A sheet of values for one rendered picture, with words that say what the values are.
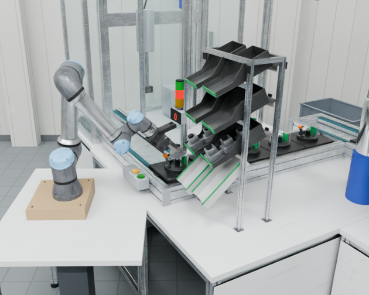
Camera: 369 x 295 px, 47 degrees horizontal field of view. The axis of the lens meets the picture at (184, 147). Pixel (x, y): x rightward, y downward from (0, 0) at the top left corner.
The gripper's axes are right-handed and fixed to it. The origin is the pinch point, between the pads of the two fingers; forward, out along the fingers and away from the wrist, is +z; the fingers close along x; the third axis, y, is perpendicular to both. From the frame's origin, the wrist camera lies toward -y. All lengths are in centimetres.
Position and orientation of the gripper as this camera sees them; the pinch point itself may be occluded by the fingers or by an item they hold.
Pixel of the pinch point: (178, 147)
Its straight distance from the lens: 232.5
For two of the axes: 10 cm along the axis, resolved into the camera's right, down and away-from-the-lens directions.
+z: 6.1, 5.1, 6.0
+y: -6.2, 7.9, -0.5
